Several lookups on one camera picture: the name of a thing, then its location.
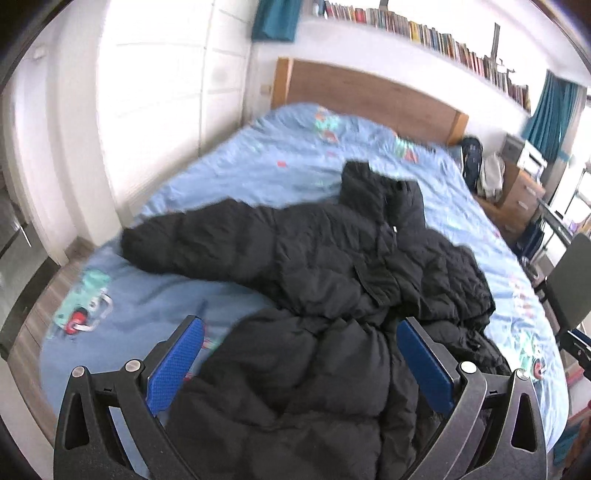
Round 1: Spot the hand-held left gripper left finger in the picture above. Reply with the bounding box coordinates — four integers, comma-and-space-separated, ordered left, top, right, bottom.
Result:
54, 315, 206, 480

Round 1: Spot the row of books on shelf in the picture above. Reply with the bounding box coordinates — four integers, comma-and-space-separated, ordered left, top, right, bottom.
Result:
323, 0, 531, 112

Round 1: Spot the teal hanging cloth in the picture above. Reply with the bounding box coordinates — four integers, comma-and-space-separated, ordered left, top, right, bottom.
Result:
252, 0, 299, 42

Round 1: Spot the white bag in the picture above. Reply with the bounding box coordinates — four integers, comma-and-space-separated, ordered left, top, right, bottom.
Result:
478, 152, 507, 202

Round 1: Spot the wooden headboard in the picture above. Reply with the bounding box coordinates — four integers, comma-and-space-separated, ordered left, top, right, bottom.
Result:
271, 58, 470, 147

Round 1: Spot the white wardrobe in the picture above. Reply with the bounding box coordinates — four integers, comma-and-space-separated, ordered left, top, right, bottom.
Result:
95, 0, 256, 222

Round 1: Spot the wooden drawer cabinet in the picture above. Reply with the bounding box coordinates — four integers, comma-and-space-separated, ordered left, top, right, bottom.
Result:
475, 164, 546, 243

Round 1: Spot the dark backpack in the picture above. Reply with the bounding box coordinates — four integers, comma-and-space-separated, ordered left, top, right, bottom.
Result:
460, 136, 484, 190

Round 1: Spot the blue printed bed cover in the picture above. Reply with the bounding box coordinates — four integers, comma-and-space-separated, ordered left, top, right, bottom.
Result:
39, 102, 568, 480

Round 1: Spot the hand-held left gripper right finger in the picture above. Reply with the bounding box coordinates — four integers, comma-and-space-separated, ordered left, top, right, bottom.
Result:
396, 316, 548, 480

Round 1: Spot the black chair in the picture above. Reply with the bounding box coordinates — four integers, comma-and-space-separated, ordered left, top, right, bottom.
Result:
538, 233, 591, 342

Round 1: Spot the black puffer jacket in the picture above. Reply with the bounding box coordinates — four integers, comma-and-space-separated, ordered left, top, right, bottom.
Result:
121, 160, 513, 480

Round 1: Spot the teal window curtain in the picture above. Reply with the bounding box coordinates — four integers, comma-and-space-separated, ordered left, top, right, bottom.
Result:
526, 69, 581, 162

